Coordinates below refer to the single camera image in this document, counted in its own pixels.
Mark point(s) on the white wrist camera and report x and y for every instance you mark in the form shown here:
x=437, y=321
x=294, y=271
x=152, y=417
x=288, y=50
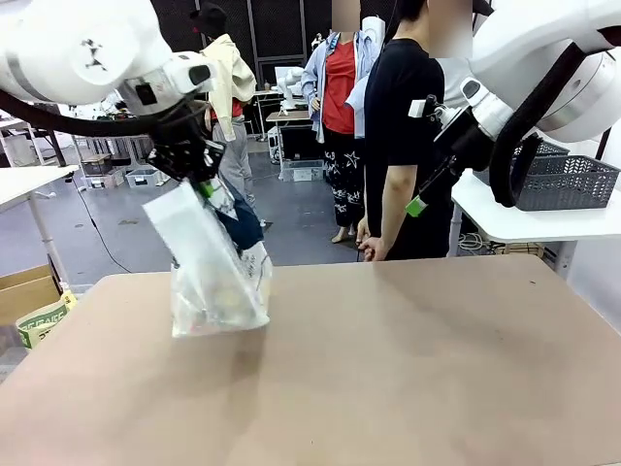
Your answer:
x=422, y=108
x=194, y=73

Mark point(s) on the person's right hand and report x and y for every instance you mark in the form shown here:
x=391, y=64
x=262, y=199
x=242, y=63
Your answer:
x=376, y=248

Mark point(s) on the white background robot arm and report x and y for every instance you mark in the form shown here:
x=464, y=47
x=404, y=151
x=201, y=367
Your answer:
x=291, y=82

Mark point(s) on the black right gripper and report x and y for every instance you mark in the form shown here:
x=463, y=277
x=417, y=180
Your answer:
x=466, y=141

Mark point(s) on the white side table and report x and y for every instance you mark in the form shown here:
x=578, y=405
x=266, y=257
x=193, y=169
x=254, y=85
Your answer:
x=533, y=223

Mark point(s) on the background wooden work table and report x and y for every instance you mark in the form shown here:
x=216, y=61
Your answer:
x=97, y=145

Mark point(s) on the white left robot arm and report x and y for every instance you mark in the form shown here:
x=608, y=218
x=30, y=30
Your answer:
x=73, y=53

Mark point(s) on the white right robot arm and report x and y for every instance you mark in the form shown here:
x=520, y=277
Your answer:
x=548, y=63

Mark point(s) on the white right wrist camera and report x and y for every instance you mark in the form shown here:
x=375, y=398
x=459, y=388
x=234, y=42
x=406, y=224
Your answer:
x=422, y=108

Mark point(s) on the person's right forearm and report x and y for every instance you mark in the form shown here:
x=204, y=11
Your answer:
x=398, y=204

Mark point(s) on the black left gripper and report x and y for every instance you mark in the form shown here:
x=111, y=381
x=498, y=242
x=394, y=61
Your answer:
x=179, y=155

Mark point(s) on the mannequin with cream hoodie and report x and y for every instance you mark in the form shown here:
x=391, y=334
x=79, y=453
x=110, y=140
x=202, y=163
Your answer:
x=233, y=97

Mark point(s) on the mannequin with red top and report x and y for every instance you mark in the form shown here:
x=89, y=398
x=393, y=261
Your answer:
x=335, y=107

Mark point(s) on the person in black t-shirt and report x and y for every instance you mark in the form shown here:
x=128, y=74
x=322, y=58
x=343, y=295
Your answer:
x=407, y=121

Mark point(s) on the clear storage bin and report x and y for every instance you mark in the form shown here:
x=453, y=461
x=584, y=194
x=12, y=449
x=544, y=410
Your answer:
x=143, y=178
x=303, y=171

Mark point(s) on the black slanted pole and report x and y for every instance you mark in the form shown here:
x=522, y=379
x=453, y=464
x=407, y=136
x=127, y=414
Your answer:
x=604, y=145

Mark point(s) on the brown cardboard box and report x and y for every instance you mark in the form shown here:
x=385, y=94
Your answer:
x=29, y=291

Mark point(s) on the green printed paper sack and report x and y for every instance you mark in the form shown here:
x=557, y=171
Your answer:
x=46, y=322

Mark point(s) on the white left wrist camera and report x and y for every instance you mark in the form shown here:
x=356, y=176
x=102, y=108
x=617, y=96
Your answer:
x=194, y=73

